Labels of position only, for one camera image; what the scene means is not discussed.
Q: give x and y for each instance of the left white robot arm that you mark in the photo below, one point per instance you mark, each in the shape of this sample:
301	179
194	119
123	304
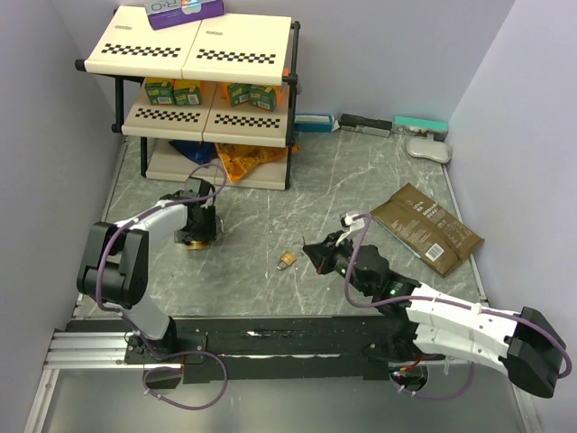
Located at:
114	268

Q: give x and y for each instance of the black long box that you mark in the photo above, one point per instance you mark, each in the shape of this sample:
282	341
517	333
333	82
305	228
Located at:
364	125

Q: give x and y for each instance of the teal white box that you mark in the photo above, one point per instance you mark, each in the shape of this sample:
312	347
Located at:
421	127

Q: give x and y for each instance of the small brass padlock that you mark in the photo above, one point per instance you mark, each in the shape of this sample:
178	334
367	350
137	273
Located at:
286	260

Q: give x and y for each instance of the cream black three-tier shelf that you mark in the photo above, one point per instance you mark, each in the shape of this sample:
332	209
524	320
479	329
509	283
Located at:
203	88

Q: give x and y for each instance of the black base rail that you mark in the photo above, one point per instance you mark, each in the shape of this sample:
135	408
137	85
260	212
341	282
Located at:
239	348

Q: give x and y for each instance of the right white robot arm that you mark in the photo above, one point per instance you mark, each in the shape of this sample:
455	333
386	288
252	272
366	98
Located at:
521	345

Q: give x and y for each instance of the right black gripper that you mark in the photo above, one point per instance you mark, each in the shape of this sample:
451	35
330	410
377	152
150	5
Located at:
322	254

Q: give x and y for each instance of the green yellow carton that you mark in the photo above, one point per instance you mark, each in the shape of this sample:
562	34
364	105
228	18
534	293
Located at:
263	97
159	91
187	92
237	93

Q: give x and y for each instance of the purple white box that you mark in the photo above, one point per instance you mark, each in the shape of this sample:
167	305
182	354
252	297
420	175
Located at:
169	13

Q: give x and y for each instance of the green yellow carton far left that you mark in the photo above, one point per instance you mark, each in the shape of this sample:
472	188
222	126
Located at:
159	91

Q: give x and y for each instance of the brown foil pouch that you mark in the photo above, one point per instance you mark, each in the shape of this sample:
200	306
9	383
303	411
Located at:
427	229

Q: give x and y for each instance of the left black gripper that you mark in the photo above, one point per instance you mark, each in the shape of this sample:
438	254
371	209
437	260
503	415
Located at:
206	234

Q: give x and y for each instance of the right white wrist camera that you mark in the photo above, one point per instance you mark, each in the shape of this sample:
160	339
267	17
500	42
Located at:
352	223

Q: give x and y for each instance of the orange snack bag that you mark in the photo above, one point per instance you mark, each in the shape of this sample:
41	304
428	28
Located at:
239	160

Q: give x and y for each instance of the large brass padlock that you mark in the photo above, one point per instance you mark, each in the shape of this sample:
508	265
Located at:
201	245

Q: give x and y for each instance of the green yellow carton right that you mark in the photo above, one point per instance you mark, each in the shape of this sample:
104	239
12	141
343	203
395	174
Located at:
263	97

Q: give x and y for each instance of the blue snack bag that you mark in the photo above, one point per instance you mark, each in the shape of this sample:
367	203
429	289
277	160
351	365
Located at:
198	152

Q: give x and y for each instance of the blue white flat box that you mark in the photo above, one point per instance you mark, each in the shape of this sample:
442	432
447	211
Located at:
307	123

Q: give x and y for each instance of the grey white pad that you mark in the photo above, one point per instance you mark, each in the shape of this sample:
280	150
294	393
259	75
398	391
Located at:
432	150

